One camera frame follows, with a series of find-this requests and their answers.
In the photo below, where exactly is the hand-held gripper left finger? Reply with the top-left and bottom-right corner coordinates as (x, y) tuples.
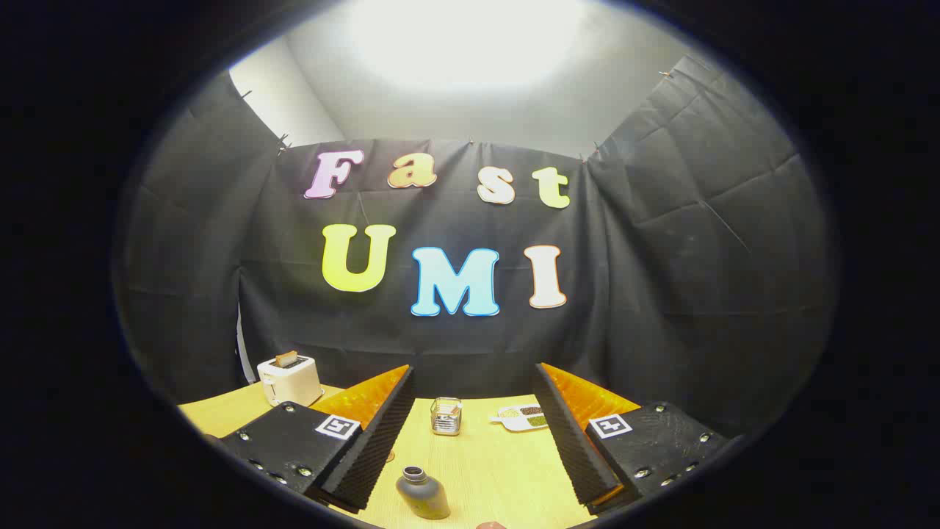
(219, 364), (416, 514)

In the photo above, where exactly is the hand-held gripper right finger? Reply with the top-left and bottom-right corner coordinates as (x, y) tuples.
(532, 362), (737, 515)

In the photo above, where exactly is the silver bottle with green label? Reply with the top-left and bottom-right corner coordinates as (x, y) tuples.
(395, 465), (452, 521)

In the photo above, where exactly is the white divided bean dish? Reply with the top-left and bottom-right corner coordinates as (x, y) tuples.
(490, 404), (550, 432)

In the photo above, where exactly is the wooden table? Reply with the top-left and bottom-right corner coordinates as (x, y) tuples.
(178, 382), (641, 529)

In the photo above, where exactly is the cream toaster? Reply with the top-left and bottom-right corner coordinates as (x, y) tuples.
(257, 354), (325, 407)

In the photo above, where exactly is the metal wire basket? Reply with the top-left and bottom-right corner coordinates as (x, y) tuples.
(430, 397), (463, 436)

